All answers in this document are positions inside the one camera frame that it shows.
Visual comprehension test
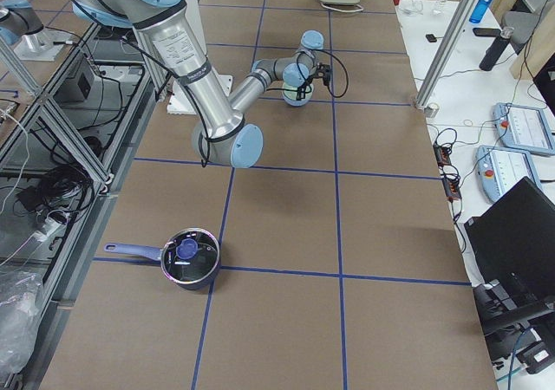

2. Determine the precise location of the upper teach pendant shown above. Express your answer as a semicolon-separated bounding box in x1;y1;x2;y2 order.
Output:
492;103;554;156

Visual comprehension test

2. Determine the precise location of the purple saucepan with lid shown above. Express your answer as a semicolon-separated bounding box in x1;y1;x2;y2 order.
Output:
103;228;221;290

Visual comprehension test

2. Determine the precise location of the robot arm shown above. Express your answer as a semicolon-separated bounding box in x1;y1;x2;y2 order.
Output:
72;0;331;168

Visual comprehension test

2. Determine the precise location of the green bowl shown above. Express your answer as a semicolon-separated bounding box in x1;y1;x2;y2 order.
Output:
282;82;314;100

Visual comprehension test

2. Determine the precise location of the plastic bag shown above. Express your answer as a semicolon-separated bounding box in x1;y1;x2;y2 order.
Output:
1;270;43;380

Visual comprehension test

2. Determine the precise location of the blue water bottle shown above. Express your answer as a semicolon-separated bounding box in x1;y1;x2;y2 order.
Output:
469;0;493;24

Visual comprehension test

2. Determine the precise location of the lower teach pendant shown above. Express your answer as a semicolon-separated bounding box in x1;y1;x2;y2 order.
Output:
476;146;542;203

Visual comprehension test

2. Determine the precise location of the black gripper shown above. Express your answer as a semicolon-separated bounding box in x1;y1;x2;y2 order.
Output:
298;63;332;90

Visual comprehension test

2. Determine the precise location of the black laptop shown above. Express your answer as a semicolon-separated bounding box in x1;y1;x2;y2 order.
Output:
463;176;555;335

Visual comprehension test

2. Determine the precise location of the aluminium frame post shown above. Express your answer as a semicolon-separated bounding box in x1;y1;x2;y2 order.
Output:
414;0;478;118

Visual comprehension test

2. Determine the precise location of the orange usb hub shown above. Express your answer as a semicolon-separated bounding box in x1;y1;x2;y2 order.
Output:
433;143;462;203

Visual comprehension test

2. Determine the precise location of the blue bowl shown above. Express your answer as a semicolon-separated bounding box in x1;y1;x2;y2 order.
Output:
283;95;310;107

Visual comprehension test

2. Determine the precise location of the teach pendant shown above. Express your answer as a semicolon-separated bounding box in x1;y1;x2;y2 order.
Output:
492;103;554;156
476;146;542;203

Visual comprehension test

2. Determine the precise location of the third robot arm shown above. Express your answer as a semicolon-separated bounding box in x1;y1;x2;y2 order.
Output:
1;0;61;62

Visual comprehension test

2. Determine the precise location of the black phone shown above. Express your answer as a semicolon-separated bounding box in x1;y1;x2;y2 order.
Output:
473;28;501;37

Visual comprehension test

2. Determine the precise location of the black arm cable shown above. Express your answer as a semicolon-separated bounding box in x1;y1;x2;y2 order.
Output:
264;48;349;100

